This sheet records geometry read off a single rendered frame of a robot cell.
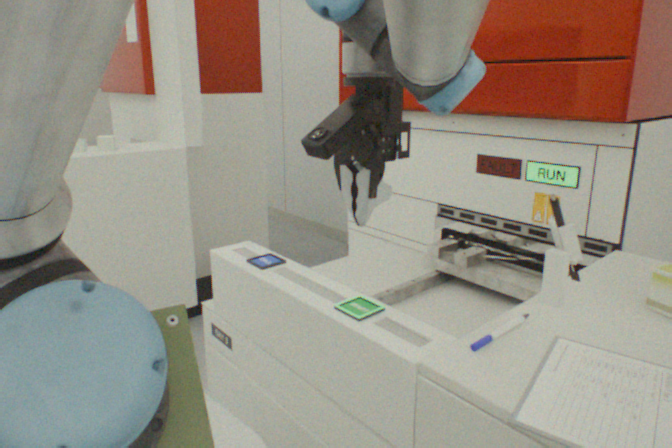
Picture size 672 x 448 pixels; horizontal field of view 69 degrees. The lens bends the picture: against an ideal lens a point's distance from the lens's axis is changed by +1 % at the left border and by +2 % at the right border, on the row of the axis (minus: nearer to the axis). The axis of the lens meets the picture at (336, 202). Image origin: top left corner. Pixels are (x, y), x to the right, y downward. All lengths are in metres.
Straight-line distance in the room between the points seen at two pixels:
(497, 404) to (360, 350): 0.21
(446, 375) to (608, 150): 0.66
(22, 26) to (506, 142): 1.06
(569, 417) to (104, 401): 0.44
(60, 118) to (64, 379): 0.17
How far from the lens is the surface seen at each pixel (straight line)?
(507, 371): 0.65
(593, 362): 0.70
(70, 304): 0.38
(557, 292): 0.82
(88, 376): 0.38
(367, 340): 0.70
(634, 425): 0.61
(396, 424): 0.72
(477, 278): 1.16
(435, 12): 0.31
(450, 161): 1.31
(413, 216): 1.42
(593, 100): 1.08
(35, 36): 0.29
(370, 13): 0.55
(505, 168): 1.22
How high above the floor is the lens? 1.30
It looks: 14 degrees down
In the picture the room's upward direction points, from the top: straight up
